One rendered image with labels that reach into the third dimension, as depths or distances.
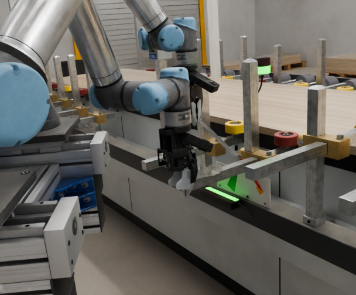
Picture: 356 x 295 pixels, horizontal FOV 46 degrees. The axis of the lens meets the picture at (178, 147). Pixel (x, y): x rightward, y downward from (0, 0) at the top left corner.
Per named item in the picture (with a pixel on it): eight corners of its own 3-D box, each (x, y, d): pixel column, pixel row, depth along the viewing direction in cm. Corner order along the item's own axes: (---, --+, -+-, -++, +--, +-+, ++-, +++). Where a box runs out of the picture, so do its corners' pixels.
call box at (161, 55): (158, 62, 166) (156, 42, 164) (149, 61, 172) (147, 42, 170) (173, 60, 170) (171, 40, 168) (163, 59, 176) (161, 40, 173)
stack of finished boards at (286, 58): (301, 61, 994) (301, 54, 989) (222, 75, 867) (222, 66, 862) (276, 60, 1055) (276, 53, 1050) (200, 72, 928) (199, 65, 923)
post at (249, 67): (253, 204, 141) (249, 59, 127) (245, 201, 144) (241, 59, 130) (260, 201, 143) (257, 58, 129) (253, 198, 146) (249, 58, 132)
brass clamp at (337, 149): (336, 161, 108) (337, 142, 107) (295, 150, 119) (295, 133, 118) (351, 155, 112) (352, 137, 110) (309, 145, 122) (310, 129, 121)
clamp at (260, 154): (267, 172, 131) (266, 157, 130) (237, 163, 142) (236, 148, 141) (279, 168, 134) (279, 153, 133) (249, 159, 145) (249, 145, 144)
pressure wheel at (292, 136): (287, 170, 139) (287, 137, 135) (269, 165, 145) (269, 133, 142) (303, 164, 143) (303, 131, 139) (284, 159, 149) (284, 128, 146)
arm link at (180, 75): (151, 70, 108) (167, 66, 115) (155, 112, 111) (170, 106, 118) (179, 70, 104) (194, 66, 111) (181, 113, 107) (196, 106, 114)
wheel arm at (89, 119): (48, 133, 220) (47, 125, 219) (47, 131, 223) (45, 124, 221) (122, 117, 243) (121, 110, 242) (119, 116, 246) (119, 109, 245)
